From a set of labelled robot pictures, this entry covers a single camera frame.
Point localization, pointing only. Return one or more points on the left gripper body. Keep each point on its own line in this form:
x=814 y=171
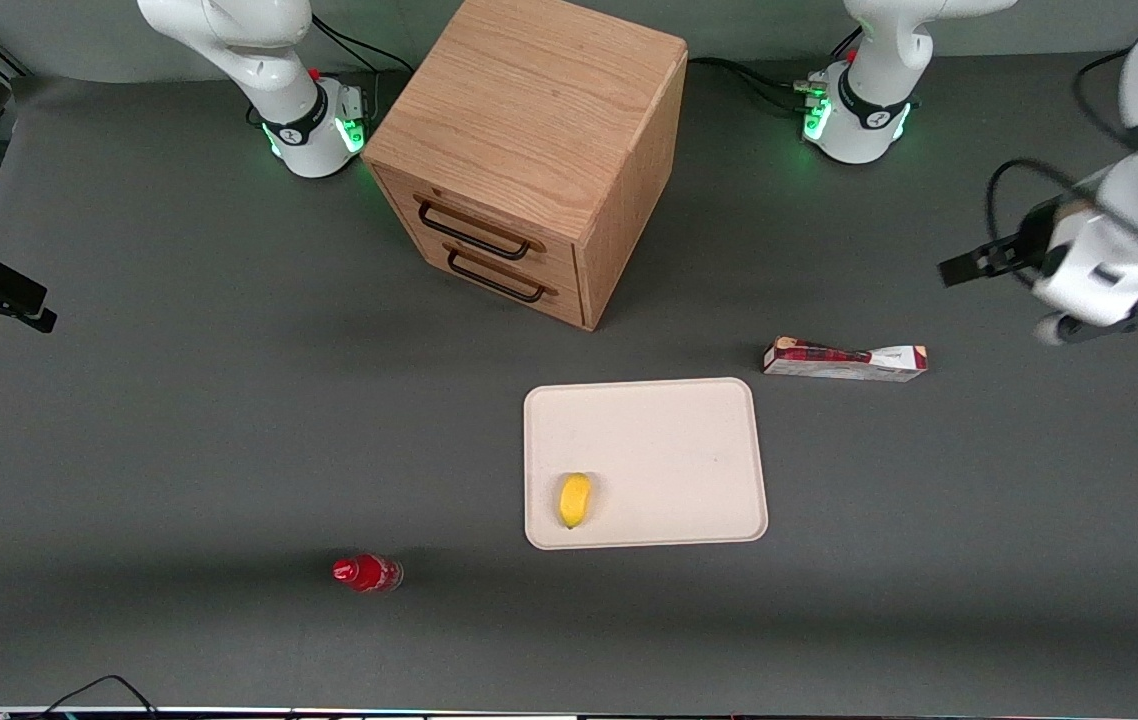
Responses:
x=1032 y=238

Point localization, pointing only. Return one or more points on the beige plastic tray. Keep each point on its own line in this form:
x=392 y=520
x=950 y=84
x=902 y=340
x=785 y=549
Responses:
x=669 y=460

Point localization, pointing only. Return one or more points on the wooden drawer cabinet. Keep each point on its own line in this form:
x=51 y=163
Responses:
x=539 y=110

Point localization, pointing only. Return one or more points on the red bottle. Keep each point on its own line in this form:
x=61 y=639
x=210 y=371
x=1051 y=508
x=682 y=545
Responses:
x=366 y=573

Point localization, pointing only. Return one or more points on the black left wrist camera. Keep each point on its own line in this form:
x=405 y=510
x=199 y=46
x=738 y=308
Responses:
x=1129 y=315

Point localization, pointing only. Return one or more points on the yellow lemon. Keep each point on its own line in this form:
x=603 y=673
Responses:
x=575 y=500

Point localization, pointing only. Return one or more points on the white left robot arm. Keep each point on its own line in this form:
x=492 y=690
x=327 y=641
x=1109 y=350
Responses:
x=864 y=110

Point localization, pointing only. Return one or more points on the wooden drawer front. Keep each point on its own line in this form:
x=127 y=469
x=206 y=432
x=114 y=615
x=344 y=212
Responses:
x=529 y=265
x=559 y=305

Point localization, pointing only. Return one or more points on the red cookie box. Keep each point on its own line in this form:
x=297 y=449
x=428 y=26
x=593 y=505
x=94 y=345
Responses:
x=829 y=360

